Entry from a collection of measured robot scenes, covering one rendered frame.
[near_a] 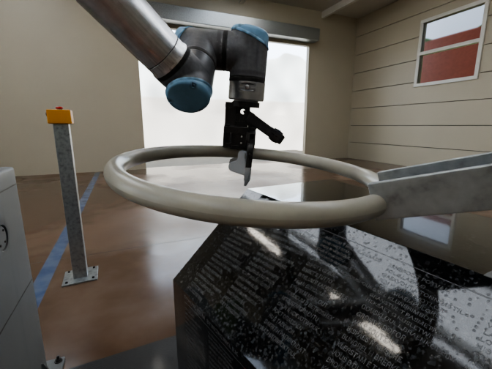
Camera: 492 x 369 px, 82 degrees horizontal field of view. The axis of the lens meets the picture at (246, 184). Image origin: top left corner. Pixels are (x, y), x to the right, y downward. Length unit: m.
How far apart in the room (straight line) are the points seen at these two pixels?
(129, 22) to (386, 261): 0.57
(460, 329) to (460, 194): 0.16
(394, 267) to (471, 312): 0.10
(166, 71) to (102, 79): 6.41
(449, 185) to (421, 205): 0.04
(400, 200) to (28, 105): 6.98
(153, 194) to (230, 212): 0.09
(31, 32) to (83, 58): 0.91
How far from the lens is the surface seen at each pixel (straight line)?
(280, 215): 0.30
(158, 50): 0.58
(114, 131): 6.93
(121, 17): 0.57
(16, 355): 1.24
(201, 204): 0.30
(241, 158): 0.73
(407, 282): 0.49
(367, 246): 0.53
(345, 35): 9.55
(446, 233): 0.60
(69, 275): 2.31
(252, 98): 0.71
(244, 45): 0.72
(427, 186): 0.40
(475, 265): 0.50
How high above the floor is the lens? 0.99
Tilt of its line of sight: 12 degrees down
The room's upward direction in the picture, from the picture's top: straight up
